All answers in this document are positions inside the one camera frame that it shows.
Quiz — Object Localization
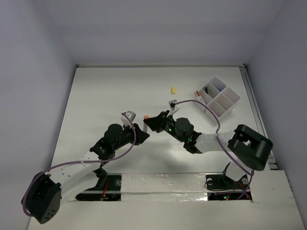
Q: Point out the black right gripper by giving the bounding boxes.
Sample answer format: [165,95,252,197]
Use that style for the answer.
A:
[143,111,185,143]

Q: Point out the white brown-capped marker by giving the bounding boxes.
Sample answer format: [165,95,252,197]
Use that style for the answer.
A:
[195,91,203,102]

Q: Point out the grey orange-tip marker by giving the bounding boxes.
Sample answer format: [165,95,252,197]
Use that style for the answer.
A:
[143,119,148,133]

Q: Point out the pink highlighter pen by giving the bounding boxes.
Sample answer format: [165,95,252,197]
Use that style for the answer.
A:
[213,109,220,116]

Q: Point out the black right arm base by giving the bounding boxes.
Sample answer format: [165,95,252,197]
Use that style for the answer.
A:
[204,163,252,201]

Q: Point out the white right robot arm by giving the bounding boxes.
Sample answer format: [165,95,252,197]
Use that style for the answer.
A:
[143,111,273,188]

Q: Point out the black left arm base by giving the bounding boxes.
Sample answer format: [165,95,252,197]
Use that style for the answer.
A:
[75,168,122,201]

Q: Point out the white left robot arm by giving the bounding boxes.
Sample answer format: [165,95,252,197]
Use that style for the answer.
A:
[22,124,150,224]

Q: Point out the white divided organizer tray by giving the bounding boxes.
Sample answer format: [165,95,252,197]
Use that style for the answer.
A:
[194,76,241,121]

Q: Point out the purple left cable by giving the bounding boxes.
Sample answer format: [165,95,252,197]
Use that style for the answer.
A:
[21,115,137,216]

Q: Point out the purple cable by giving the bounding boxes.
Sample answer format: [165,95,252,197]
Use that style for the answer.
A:
[21,115,137,216]
[171,99,255,201]

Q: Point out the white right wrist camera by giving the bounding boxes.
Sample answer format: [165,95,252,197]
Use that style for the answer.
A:
[167,100,180,117]

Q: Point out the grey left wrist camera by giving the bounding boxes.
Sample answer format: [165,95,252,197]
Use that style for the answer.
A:
[121,111,136,127]

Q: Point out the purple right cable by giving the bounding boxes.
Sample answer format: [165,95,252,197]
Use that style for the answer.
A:
[171,99,255,201]

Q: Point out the aluminium rail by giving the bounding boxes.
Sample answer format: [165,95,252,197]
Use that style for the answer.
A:
[239,65,279,171]

